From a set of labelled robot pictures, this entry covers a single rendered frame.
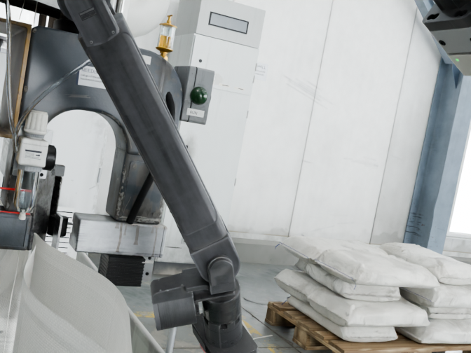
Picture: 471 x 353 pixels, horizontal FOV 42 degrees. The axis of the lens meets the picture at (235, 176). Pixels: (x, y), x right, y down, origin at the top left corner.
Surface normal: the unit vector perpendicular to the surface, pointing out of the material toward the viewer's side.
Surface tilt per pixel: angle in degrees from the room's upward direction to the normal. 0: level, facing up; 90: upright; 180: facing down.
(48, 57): 90
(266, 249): 90
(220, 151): 90
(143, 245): 90
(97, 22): 105
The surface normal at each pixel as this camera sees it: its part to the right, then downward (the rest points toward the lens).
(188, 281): -0.09, -0.91
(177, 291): 0.19, 0.39
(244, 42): 0.43, 0.15
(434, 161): -0.88, -0.12
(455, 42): -0.61, 0.79
